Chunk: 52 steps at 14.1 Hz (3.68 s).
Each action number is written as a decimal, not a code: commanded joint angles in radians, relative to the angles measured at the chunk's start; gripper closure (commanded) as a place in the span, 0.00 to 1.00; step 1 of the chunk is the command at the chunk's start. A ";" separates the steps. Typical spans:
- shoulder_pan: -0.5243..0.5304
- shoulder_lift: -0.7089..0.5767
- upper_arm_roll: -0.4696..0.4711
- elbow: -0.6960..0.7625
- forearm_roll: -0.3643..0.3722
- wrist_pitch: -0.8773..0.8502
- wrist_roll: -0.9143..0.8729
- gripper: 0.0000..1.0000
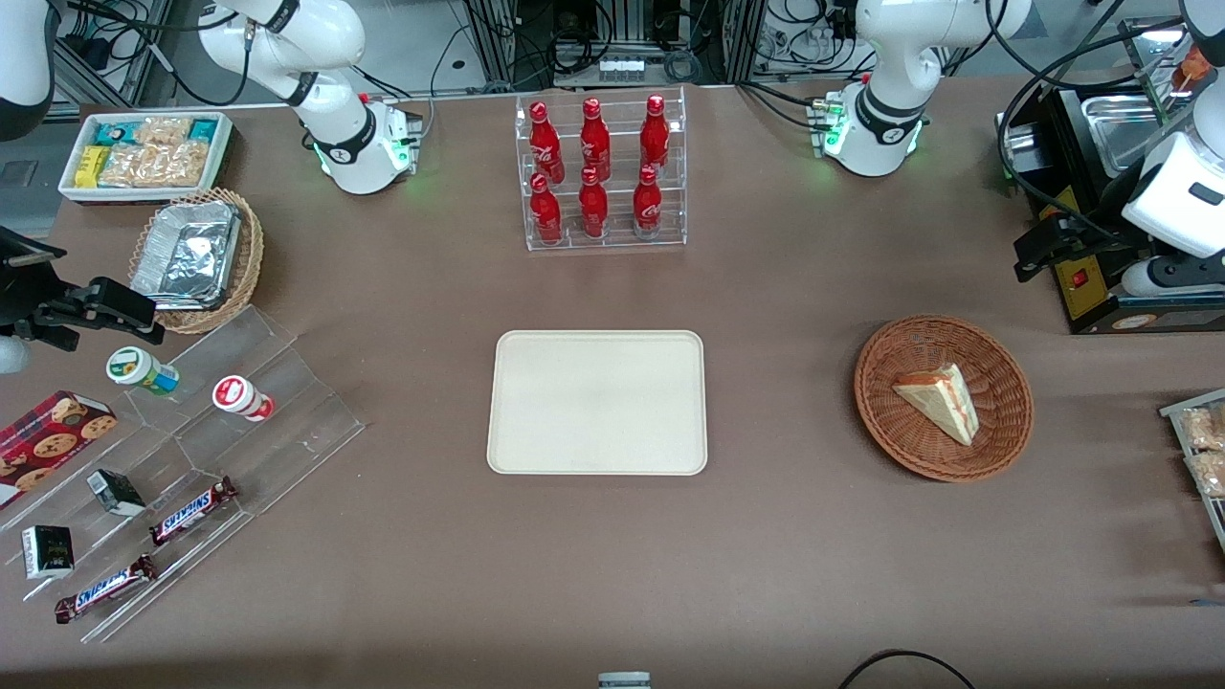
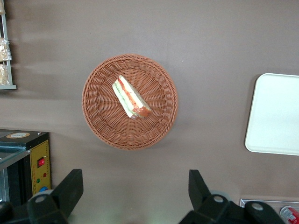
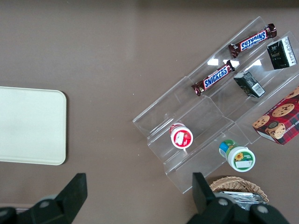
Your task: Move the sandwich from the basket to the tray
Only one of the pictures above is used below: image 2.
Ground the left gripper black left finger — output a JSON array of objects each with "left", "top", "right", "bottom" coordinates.
[{"left": 0, "top": 169, "right": 84, "bottom": 224}]

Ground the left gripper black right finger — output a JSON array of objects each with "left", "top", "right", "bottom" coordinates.
[{"left": 178, "top": 169, "right": 285, "bottom": 224}]

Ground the triangular sandwich with red filling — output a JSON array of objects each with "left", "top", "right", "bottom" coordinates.
[{"left": 111, "top": 74, "right": 153, "bottom": 120}]

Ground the brown round wicker basket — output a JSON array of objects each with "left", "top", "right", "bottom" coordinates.
[{"left": 81, "top": 53, "right": 179, "bottom": 151}]

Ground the cream rectangular tray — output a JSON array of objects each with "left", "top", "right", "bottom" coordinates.
[{"left": 244, "top": 73, "right": 299, "bottom": 156}]

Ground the tray of packaged snacks right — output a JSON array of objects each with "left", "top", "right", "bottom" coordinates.
[{"left": 0, "top": 0, "right": 17, "bottom": 91}]

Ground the black yellow food warmer cabinet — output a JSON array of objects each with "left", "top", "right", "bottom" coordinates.
[{"left": 0, "top": 129, "right": 51, "bottom": 210}]

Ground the red cola bottle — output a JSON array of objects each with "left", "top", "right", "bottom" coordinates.
[{"left": 279, "top": 205, "right": 299, "bottom": 224}]

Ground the clear wrapped bread pack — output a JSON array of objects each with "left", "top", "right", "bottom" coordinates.
[
  {"left": 0, "top": 64, "right": 10, "bottom": 86},
  {"left": 0, "top": 38, "right": 12, "bottom": 62}
]

